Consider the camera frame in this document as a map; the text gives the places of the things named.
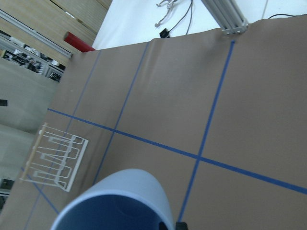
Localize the blue plastic cup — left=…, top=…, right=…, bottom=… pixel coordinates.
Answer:
left=51, top=169, right=175, bottom=230

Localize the red cylinder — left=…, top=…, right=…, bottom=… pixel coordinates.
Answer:
left=63, top=32, right=95, bottom=53

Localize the wooden folding screen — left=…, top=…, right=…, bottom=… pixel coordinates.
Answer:
left=0, top=0, right=112, bottom=66

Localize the white wire cup holder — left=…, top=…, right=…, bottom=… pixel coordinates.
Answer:
left=20, top=123, right=88, bottom=192

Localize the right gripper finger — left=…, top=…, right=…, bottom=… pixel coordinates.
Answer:
left=176, top=222, right=188, bottom=230

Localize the brown paper table cover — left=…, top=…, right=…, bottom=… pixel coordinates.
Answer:
left=0, top=16, right=307, bottom=230

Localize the aluminium frame post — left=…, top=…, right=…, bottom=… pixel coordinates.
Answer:
left=202, top=0, right=249, bottom=35

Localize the small black sensor box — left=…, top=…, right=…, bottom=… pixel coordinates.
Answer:
left=159, top=28, right=170, bottom=39

